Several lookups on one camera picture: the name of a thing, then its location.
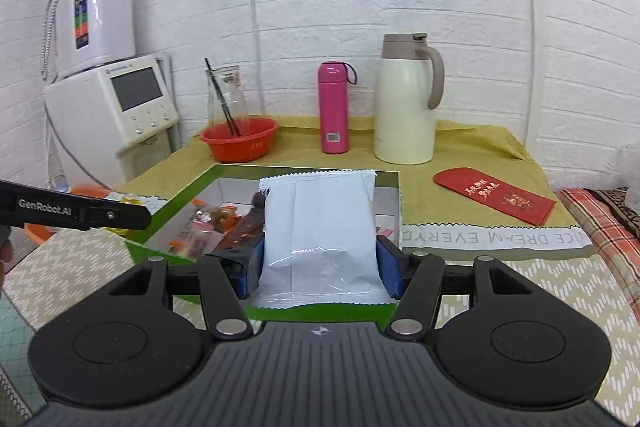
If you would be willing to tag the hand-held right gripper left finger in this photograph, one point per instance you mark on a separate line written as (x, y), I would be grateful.
(250, 269)

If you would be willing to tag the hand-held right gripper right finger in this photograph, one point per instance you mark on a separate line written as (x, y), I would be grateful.
(390, 267)

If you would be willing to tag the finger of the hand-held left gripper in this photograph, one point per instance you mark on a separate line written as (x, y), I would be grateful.
(115, 214)

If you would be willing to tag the white pillow snack packet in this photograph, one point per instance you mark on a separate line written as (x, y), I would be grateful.
(320, 232)

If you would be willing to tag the green cardboard box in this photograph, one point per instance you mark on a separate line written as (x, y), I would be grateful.
(235, 192)

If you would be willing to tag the person's left hand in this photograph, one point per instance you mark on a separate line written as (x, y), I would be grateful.
(5, 254)

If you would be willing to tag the orange plastic basin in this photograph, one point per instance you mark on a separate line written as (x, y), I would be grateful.
(40, 232)

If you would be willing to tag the pink-edged snack packet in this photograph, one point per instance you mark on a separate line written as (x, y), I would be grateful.
(387, 227)

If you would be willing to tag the dark brown jerky packet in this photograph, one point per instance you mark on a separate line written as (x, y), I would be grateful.
(247, 227)

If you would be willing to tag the clear packet of brown dates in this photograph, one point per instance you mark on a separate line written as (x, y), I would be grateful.
(215, 219)

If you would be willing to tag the yellow tablecloth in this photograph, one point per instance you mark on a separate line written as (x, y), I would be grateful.
(417, 202)

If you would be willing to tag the white water dispenser with screen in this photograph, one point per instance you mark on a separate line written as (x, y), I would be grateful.
(80, 122)

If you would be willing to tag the red plastic basket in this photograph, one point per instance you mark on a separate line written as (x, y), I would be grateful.
(240, 147)

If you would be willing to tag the red envelope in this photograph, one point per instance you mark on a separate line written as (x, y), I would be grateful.
(495, 197)

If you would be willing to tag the black straws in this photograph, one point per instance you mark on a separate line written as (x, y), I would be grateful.
(222, 99)

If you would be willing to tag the cream thermal jug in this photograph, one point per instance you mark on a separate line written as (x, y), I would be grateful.
(402, 107)

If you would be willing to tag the green patterned tablecloth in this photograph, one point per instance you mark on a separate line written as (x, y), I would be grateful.
(550, 287)

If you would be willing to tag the pink thermos bottle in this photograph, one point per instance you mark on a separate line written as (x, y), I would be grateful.
(334, 107)

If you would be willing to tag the glass carafe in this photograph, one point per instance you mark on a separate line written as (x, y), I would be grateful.
(237, 97)

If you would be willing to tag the red plaid cloth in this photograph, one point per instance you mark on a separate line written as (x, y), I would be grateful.
(590, 222)

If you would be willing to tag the leopard print cloth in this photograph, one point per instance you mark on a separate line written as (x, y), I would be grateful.
(620, 207)

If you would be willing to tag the clear plastic bag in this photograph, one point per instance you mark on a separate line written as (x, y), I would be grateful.
(625, 167)

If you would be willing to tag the white wall water ionizer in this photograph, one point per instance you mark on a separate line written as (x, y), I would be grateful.
(107, 17)

